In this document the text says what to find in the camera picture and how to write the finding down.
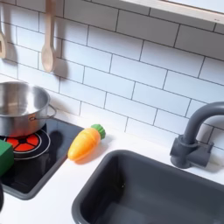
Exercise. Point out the orange toy carrot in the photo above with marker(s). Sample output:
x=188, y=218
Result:
x=84, y=143

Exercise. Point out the wooden spatula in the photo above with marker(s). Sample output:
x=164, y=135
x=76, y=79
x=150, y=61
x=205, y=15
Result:
x=2, y=43

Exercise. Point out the grey tap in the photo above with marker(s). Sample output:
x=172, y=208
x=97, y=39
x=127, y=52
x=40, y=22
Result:
x=191, y=140

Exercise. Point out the black stove top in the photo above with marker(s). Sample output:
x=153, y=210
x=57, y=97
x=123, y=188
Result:
x=40, y=163

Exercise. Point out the steel pot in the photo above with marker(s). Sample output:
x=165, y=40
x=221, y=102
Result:
x=22, y=112

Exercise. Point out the wooden spoon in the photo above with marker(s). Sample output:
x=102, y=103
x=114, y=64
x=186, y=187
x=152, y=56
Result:
x=48, y=52

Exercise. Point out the green block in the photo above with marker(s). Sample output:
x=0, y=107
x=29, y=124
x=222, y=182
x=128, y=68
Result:
x=5, y=156

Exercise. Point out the grey sink basin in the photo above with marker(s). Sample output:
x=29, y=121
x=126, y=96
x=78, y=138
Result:
x=151, y=192

